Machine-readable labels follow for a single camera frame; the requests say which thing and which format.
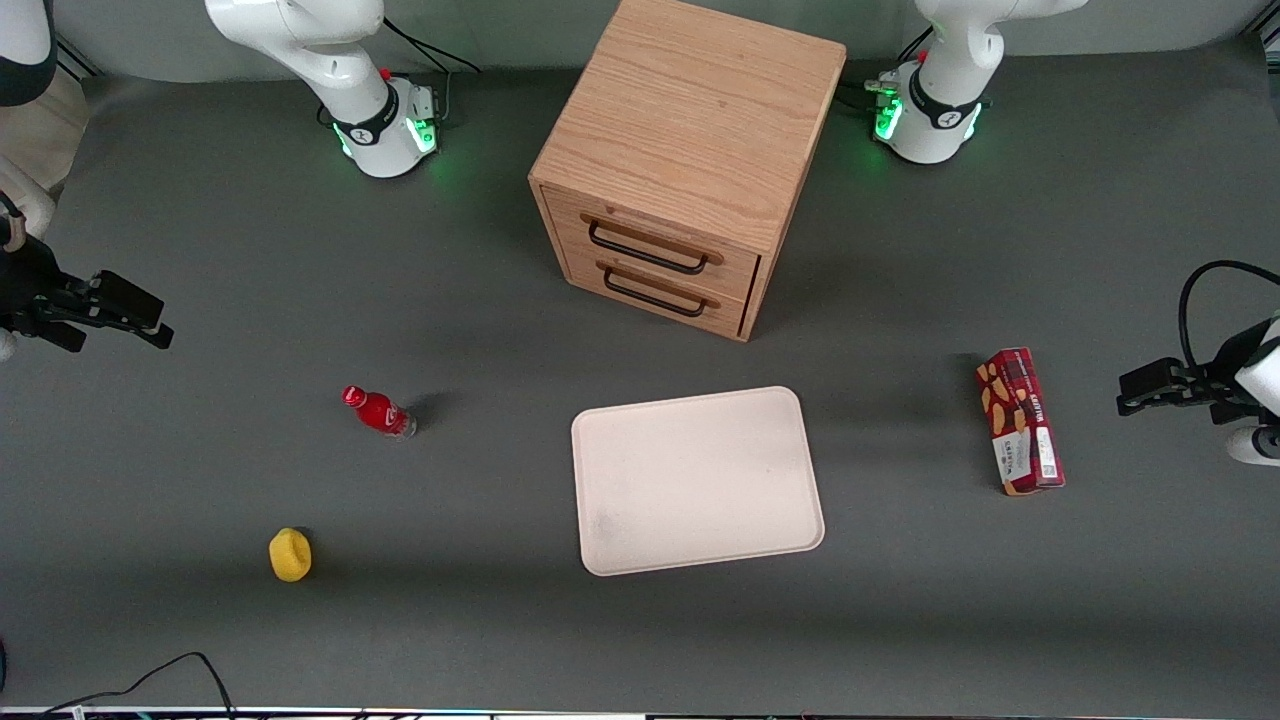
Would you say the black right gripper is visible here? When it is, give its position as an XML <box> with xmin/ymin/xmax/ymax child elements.
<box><xmin>0</xmin><ymin>232</ymin><xmax>175</xmax><ymax>353</ymax></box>

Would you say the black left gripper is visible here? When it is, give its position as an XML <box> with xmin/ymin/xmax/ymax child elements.
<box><xmin>1116</xmin><ymin>325</ymin><xmax>1273</xmax><ymax>426</ymax></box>

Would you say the red cookie box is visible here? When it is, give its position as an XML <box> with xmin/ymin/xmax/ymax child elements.
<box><xmin>976</xmin><ymin>347</ymin><xmax>1067</xmax><ymax>498</ymax></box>

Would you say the beige rectangular tray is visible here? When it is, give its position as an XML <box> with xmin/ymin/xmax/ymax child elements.
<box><xmin>570</xmin><ymin>386</ymin><xmax>826</xmax><ymax>578</ymax></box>

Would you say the small red bottle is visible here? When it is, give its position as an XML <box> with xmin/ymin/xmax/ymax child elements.
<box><xmin>341</xmin><ymin>385</ymin><xmax>418</xmax><ymax>439</ymax></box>

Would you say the small yellow round object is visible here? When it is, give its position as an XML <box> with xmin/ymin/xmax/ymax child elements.
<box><xmin>268</xmin><ymin>527</ymin><xmax>313</xmax><ymax>584</ymax></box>

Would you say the wooden two-drawer cabinet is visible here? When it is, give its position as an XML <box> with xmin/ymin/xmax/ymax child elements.
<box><xmin>528</xmin><ymin>0</ymin><xmax>848</xmax><ymax>344</ymax></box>

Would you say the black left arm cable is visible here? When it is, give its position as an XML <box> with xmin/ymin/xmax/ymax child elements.
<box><xmin>1178</xmin><ymin>260</ymin><xmax>1280</xmax><ymax>369</ymax></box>

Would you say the black table-edge cable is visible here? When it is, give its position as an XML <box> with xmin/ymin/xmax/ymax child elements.
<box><xmin>30</xmin><ymin>651</ymin><xmax>238</xmax><ymax>720</ymax></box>

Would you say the black right arm base cable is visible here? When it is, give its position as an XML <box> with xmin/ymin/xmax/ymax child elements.
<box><xmin>317</xmin><ymin>17</ymin><xmax>482</xmax><ymax>129</ymax></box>

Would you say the black drawer handle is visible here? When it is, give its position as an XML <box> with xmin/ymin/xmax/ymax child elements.
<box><xmin>602</xmin><ymin>267</ymin><xmax>708</xmax><ymax>319</ymax></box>
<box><xmin>587</xmin><ymin>221</ymin><xmax>710</xmax><ymax>276</ymax></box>

